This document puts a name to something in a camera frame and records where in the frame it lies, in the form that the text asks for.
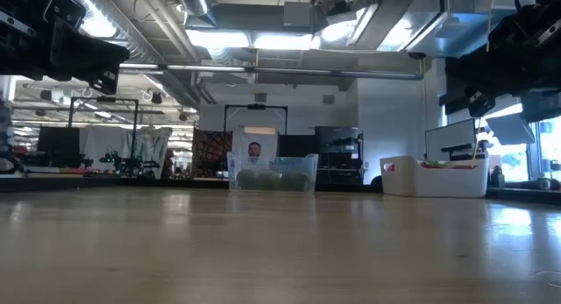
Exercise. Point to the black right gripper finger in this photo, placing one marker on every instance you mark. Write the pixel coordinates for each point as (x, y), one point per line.
(486, 67)

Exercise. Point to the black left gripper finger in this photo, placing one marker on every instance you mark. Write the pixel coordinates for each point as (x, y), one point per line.
(87, 54)

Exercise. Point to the red tomato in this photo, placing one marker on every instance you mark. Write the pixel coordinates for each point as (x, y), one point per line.
(462, 167)

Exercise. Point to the red bell pepper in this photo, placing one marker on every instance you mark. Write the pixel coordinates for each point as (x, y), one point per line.
(431, 164)

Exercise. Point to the green lime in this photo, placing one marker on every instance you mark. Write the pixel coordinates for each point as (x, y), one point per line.
(246, 180)
(269, 181)
(296, 182)

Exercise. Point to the hanging dark monitor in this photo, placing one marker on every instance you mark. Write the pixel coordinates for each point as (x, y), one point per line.
(510, 129)

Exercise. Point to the white-backed monitor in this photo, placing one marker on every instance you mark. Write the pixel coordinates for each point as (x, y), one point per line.
(449, 137)

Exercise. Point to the black monitor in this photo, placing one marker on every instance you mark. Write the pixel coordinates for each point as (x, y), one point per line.
(59, 146)

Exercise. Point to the white hanging cloth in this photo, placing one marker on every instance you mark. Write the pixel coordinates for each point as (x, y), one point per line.
(109, 148)

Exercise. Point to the white plastic basket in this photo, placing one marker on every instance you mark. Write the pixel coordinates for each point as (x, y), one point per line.
(438, 181)

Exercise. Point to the patterned dark cloth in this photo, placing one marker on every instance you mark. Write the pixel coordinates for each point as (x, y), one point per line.
(210, 150)

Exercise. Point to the black shelf cart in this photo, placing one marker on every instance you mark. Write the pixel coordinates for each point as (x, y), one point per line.
(337, 155)

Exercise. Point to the long ceiling pipe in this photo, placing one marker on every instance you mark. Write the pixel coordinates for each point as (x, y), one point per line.
(263, 69)

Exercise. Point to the person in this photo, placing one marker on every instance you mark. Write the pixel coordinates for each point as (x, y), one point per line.
(254, 151)

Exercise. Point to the clear plastic basket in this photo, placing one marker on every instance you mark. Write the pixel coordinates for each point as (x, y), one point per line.
(307, 164)

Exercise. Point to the black camera rig frame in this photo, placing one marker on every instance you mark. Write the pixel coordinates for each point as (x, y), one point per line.
(105, 99)

